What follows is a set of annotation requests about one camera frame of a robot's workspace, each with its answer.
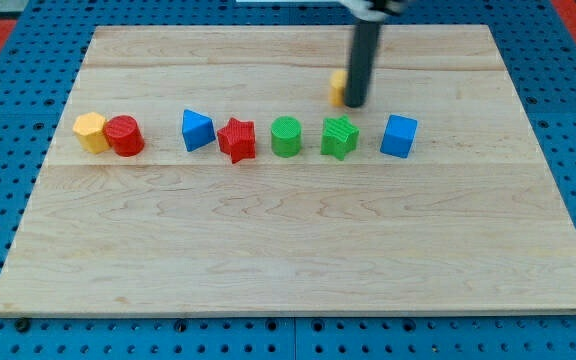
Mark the green cylinder block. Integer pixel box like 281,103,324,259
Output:
270,116,302,158

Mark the blue cube block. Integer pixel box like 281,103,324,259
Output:
380,114,418,158

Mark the yellow hexagon block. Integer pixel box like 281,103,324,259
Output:
72,112,110,154

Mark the red star block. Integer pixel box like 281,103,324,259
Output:
217,117,256,164

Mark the yellow heart block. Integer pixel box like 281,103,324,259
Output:
328,69,347,107

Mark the green star block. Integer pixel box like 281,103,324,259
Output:
320,115,360,161

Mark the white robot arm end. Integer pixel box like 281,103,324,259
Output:
339,0,410,22

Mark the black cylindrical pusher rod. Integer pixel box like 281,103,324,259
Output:
344,20,383,108

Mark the red cylinder block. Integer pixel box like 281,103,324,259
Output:
104,115,145,157

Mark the blue triangle block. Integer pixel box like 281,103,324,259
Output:
182,109,216,152

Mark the wooden board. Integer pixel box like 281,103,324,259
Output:
0,25,576,318

